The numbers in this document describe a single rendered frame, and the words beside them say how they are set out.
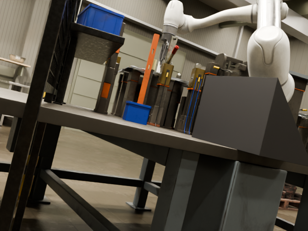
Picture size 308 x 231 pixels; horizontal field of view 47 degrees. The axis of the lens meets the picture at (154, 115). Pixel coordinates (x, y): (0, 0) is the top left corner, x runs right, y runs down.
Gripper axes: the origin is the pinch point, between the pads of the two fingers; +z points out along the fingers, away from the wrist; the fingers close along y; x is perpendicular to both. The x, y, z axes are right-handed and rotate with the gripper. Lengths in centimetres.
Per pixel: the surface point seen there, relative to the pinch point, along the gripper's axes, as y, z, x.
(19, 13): 637, -122, 193
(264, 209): -86, 55, -35
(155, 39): -16.2, -12.2, 10.3
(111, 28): -49, -4, 37
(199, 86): -23.0, 7.7, -18.8
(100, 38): -65, 5, 42
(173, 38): -17.8, -15.0, 0.6
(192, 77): -20.5, 3.4, -14.7
